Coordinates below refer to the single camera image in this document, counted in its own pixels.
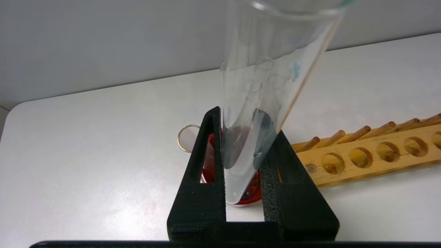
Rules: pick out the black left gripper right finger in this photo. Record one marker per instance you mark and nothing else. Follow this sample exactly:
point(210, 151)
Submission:
point(296, 206)

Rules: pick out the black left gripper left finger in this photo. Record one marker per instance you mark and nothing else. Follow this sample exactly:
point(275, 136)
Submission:
point(203, 206)

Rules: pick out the glass test tube red pigment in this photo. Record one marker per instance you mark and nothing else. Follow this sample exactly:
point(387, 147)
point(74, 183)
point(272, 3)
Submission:
point(179, 141)

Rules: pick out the glass test tube blue pigment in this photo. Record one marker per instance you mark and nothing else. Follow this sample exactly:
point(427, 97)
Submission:
point(262, 69)

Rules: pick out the wooden test tube rack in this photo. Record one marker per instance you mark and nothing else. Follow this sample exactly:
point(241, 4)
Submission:
point(361, 162)

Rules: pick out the dark red cup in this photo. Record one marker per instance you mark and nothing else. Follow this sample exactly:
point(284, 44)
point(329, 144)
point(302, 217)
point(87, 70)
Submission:
point(208, 168)

